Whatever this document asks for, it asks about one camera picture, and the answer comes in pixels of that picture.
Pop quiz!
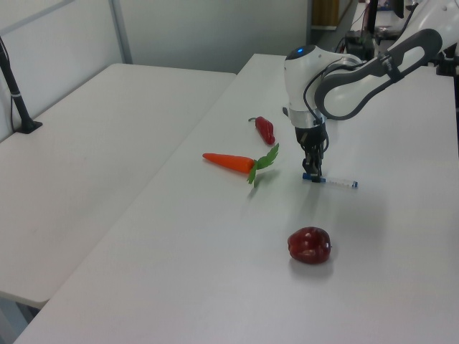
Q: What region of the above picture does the white marker with blue cap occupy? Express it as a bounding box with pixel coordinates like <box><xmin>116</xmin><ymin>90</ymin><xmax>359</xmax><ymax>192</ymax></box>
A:
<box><xmin>301</xmin><ymin>172</ymin><xmax>360</xmax><ymax>190</ymax></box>

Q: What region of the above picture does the white side table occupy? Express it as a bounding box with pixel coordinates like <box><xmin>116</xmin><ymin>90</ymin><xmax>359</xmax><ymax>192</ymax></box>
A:
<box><xmin>0</xmin><ymin>63</ymin><xmax>238</xmax><ymax>308</ymax></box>

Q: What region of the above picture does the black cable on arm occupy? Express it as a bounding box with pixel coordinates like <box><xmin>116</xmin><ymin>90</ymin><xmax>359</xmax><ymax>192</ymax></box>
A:
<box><xmin>303</xmin><ymin>57</ymin><xmax>376</xmax><ymax>126</ymax></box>

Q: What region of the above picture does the yellow wooden cabinet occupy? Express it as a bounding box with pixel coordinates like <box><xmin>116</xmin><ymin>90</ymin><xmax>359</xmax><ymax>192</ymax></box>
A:
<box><xmin>311</xmin><ymin>0</ymin><xmax>341</xmax><ymax>29</ymax></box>

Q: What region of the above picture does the orange carrot with green leaves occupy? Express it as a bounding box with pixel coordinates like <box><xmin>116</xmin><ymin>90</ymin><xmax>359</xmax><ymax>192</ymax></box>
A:
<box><xmin>202</xmin><ymin>143</ymin><xmax>281</xmax><ymax>188</ymax></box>

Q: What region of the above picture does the grey partition panel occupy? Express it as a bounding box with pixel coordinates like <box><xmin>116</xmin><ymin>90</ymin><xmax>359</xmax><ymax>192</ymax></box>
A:
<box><xmin>0</xmin><ymin>0</ymin><xmax>134</xmax><ymax>144</ymax></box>

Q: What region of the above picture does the dark red apple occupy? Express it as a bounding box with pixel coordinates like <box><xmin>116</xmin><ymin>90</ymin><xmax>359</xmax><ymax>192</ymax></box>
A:
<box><xmin>287</xmin><ymin>226</ymin><xmax>333</xmax><ymax>266</ymax></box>

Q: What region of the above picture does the red chili pepper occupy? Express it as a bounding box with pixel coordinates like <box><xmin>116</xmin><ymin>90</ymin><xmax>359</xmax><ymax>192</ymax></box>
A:
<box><xmin>247</xmin><ymin>115</ymin><xmax>278</xmax><ymax>146</ymax></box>

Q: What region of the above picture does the black pole with base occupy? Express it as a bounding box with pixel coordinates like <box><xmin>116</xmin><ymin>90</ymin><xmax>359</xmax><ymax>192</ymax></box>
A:
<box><xmin>0</xmin><ymin>35</ymin><xmax>44</xmax><ymax>135</ymax></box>

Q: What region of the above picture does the black clamp bracket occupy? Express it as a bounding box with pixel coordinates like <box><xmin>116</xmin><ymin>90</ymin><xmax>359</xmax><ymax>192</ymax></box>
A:
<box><xmin>435</xmin><ymin>45</ymin><xmax>459</xmax><ymax>77</ymax></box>

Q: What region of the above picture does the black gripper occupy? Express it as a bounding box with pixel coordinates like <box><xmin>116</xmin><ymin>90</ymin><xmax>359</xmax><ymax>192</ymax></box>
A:
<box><xmin>295</xmin><ymin>123</ymin><xmax>328</xmax><ymax>183</ymax></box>

